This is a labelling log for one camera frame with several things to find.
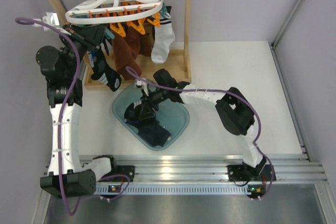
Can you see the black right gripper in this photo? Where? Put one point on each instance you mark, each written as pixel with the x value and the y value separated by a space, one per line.
pixel 149 99

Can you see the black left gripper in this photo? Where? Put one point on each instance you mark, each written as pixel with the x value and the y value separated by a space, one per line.
pixel 90 36

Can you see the teal clothes peg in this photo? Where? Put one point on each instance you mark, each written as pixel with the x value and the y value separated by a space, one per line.
pixel 109 34

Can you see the black sock with white label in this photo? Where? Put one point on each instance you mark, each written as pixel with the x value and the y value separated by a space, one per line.
pixel 102 72

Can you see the white plastic clip hanger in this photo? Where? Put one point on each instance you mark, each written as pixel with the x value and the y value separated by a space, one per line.
pixel 95 12

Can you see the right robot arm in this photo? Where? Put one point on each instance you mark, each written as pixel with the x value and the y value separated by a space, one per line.
pixel 236 114

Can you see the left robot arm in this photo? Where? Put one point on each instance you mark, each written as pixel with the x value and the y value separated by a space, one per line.
pixel 63 119

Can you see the teal plastic basin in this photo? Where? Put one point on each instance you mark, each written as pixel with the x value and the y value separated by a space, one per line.
pixel 172 116

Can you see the orange clothes peg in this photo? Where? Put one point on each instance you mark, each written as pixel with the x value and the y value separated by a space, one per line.
pixel 118 29

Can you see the black striped sock in basin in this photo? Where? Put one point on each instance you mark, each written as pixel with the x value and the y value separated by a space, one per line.
pixel 134 113

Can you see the brown hanging sock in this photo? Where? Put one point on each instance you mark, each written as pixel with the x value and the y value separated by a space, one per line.
pixel 125 51
pixel 147 41

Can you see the dark navy sock in basin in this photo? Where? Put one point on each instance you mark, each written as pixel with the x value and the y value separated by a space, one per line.
pixel 154 134

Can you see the white hanging sock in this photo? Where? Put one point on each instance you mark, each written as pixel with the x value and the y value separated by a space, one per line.
pixel 164 37

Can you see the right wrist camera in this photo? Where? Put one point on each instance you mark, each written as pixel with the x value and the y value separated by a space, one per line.
pixel 142 85

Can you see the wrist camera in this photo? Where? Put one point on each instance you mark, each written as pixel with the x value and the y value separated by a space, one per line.
pixel 142 85
pixel 50 18

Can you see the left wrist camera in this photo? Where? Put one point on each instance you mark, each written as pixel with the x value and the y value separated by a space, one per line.
pixel 50 18

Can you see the aluminium mounting rail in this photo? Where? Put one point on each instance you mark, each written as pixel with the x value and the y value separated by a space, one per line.
pixel 116 176

